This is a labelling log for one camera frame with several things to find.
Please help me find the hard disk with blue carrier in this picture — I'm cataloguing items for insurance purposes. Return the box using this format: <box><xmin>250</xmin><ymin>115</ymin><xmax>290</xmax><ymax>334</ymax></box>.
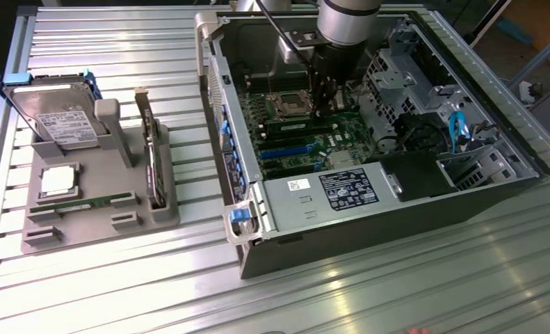
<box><xmin>0</xmin><ymin>68</ymin><xmax>106</xmax><ymax>151</ymax></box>

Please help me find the green RAM stick in slot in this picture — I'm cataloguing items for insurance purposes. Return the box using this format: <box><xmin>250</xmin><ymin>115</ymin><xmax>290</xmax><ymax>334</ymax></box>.
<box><xmin>263</xmin><ymin>118</ymin><xmax>330</xmax><ymax>135</ymax></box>

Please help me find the silver disk bay cage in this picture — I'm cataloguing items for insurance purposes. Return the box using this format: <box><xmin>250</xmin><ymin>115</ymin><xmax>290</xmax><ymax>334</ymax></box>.
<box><xmin>365</xmin><ymin>20</ymin><xmax>478</xmax><ymax>116</ymax></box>

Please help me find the blue expansion slot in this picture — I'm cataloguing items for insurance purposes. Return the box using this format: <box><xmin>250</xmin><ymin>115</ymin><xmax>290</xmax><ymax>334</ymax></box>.
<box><xmin>258</xmin><ymin>138</ymin><xmax>322</xmax><ymax>160</ymax></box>

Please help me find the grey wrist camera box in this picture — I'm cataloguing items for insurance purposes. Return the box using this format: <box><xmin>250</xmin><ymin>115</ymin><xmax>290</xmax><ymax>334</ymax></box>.
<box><xmin>277</xmin><ymin>30</ymin><xmax>322</xmax><ymax>66</ymax></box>

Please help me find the silver CPU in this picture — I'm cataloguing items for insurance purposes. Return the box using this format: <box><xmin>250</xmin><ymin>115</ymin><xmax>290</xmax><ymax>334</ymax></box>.
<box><xmin>38</xmin><ymin>166</ymin><xmax>79</xmax><ymax>194</ymax></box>

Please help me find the blue disk wire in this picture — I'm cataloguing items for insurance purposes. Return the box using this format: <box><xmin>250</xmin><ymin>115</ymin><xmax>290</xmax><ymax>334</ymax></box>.
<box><xmin>447</xmin><ymin>111</ymin><xmax>466</xmax><ymax>154</ymax></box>

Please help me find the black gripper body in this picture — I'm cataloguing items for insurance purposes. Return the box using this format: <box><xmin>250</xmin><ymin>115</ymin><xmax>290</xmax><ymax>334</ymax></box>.
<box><xmin>309</xmin><ymin>40</ymin><xmax>367</xmax><ymax>88</ymax></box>

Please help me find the black open PC case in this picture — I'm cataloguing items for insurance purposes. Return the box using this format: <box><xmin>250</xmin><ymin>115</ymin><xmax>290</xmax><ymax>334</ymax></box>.
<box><xmin>194</xmin><ymin>9</ymin><xmax>550</xmax><ymax>280</ymax></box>

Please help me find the black case fan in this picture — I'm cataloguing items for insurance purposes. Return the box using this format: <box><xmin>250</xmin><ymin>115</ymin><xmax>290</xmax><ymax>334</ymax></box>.
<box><xmin>374</xmin><ymin>113</ymin><xmax>444</xmax><ymax>156</ymax></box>

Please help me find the grey power supply unit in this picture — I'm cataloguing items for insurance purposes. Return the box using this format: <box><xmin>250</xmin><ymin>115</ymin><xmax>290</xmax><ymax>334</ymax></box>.
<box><xmin>258</xmin><ymin>162</ymin><xmax>403</xmax><ymax>233</ymax></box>

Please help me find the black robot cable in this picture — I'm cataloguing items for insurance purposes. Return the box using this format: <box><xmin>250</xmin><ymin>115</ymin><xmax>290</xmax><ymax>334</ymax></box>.
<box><xmin>255</xmin><ymin>0</ymin><xmax>313</xmax><ymax>67</ymax></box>

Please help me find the grey parts rack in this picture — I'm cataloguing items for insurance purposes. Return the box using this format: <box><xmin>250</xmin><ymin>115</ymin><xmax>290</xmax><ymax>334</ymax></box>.
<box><xmin>19</xmin><ymin>98</ymin><xmax>183</xmax><ymax>255</ymax></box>

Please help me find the graphics card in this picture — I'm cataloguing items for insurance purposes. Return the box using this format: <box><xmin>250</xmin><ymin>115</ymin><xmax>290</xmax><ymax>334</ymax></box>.
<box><xmin>133</xmin><ymin>86</ymin><xmax>169</xmax><ymax>210</ymax></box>

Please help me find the green motherboard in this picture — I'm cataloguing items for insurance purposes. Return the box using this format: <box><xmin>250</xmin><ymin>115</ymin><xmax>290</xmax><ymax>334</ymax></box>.
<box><xmin>237</xmin><ymin>82</ymin><xmax>378</xmax><ymax>180</ymax></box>

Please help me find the CPU socket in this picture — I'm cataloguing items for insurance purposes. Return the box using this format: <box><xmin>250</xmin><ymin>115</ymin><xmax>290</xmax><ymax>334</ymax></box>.
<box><xmin>266</xmin><ymin>91</ymin><xmax>310</xmax><ymax>118</ymax></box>

